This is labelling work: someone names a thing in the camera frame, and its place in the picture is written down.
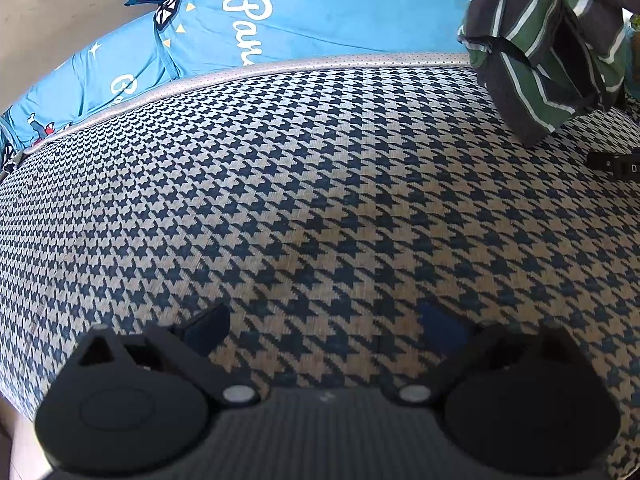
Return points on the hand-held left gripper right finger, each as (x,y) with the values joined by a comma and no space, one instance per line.
(442,325)

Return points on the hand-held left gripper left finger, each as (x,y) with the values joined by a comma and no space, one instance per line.
(207,325)

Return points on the green grey striped t-shirt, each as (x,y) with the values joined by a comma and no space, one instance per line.
(530,35)

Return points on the houndstooth sofa mat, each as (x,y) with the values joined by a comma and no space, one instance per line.
(300,185)

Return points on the blue printed sofa cover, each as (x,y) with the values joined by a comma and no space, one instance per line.
(300,25)

